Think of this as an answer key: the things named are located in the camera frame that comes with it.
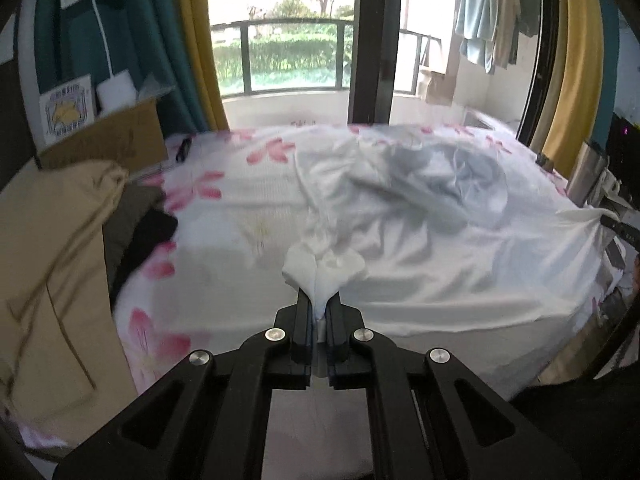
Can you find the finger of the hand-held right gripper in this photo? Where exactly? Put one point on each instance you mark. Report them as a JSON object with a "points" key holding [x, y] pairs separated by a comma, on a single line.
{"points": [[622, 230]]}

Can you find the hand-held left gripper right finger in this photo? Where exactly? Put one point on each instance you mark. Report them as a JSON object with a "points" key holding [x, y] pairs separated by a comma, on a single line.
{"points": [[337, 325]]}

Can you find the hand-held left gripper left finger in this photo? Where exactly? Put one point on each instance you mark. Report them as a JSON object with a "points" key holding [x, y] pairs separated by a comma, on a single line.
{"points": [[302, 320]]}

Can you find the white hooded jacket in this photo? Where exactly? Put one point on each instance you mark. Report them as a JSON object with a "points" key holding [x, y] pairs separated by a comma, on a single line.
{"points": [[400, 240]]}

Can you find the white mug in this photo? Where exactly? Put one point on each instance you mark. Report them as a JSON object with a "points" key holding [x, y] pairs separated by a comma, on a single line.
{"points": [[607, 185]]}

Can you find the steel thermos cup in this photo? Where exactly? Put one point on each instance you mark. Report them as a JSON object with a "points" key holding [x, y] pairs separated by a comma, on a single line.
{"points": [[585, 175]]}

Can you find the black monitor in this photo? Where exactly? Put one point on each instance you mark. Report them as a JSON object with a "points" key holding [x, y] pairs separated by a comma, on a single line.
{"points": [[625, 160]]}

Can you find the small dark object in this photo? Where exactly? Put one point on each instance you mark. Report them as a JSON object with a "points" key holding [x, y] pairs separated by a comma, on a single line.
{"points": [[543, 161]]}

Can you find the floral bed sheet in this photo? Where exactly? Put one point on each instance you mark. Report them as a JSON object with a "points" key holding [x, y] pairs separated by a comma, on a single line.
{"points": [[225, 220]]}

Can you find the teal curtain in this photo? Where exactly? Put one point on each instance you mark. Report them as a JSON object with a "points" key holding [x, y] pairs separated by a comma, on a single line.
{"points": [[607, 60], [165, 35]]}

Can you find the black cloth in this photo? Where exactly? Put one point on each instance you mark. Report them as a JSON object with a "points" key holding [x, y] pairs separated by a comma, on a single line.
{"points": [[150, 235]]}

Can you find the yellow curtain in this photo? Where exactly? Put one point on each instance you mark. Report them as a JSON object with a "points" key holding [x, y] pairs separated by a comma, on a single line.
{"points": [[200, 35], [575, 60]]}

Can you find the white balcony appliance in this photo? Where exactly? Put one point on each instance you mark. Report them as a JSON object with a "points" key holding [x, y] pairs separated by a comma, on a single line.
{"points": [[480, 120]]}

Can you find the grey-brown cloth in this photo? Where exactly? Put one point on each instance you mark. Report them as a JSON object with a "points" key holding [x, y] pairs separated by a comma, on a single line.
{"points": [[132, 215]]}

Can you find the balcony cardboard box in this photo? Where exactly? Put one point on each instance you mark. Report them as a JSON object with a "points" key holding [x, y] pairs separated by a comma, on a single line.
{"points": [[440, 87]]}

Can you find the dark hanging garment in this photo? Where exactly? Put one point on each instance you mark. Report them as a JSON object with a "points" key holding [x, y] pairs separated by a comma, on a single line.
{"points": [[530, 10]]}

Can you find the beige hanging garment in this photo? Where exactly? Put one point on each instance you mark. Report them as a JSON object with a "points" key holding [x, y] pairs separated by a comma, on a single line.
{"points": [[507, 20]]}

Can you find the tan cloth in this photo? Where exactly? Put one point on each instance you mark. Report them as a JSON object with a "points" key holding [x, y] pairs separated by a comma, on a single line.
{"points": [[50, 260]]}

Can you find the light blue hanging towel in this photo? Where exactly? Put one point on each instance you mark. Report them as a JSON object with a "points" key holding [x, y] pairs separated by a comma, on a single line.
{"points": [[475, 15]]}

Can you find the brown cardboard box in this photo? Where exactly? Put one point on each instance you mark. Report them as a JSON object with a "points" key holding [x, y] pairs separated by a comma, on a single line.
{"points": [[115, 135]]}

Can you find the balcony railing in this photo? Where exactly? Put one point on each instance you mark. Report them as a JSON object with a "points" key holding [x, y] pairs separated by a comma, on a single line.
{"points": [[245, 55]]}

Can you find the clear plastic bag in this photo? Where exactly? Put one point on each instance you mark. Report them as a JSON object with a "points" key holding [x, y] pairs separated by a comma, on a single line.
{"points": [[152, 87]]}

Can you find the white desk lamp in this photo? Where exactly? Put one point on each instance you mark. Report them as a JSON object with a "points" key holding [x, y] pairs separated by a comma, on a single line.
{"points": [[117, 92]]}

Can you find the printed cartoon box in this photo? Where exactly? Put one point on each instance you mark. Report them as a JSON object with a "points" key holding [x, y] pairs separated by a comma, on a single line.
{"points": [[67, 110]]}

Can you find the black door frame post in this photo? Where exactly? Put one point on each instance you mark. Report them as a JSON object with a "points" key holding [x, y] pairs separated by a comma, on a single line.
{"points": [[375, 35], [545, 35]]}

